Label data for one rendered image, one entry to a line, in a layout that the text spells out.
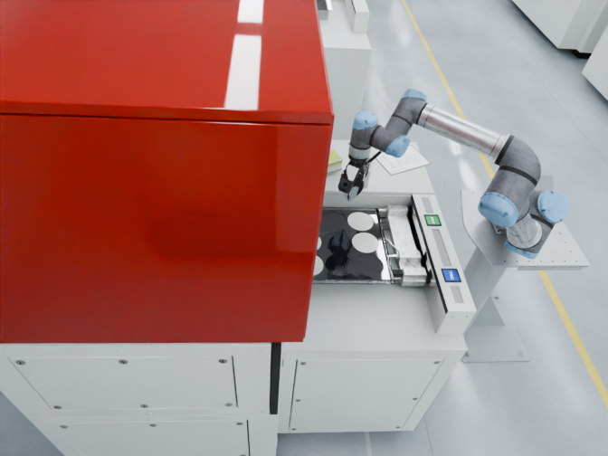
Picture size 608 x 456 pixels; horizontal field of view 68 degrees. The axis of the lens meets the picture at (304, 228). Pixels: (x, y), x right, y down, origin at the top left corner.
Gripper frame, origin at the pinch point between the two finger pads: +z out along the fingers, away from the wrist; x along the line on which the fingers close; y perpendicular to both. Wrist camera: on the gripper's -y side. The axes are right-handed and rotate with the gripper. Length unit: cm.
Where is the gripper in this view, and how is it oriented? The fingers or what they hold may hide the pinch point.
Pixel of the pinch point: (348, 199)
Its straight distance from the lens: 170.8
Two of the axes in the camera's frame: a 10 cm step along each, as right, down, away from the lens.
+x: -8.9, -3.6, 2.6
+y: 4.4, -6.3, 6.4
